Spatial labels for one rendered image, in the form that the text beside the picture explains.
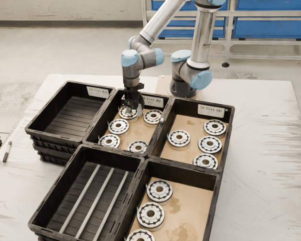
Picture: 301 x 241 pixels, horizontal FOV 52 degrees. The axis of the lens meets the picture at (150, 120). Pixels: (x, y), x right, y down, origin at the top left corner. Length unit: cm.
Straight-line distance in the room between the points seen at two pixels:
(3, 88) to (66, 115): 203
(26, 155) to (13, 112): 155
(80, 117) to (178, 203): 71
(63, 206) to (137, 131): 49
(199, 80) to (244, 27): 178
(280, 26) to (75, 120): 228
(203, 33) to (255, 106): 61
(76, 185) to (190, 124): 60
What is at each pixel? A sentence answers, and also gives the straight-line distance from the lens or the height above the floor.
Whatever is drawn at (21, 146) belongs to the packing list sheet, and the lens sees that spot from 180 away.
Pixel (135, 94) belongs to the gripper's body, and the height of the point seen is 99.
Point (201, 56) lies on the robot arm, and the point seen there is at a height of 110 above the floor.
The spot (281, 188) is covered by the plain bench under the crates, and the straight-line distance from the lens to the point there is 151.
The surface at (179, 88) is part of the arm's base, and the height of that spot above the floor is 85.
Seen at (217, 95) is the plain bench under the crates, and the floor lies 70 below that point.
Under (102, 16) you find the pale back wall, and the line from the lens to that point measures 432.
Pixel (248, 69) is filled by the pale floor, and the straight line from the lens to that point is 343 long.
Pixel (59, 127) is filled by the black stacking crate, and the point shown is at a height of 83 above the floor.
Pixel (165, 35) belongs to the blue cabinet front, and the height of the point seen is 34.
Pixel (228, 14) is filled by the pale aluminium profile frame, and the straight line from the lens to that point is 313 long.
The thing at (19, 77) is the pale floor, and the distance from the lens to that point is 374.
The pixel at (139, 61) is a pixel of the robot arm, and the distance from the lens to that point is 134.
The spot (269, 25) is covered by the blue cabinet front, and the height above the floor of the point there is 46.
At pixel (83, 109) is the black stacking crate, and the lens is 168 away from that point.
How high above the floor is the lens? 188
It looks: 43 degrees down
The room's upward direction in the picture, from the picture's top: 5 degrees counter-clockwise
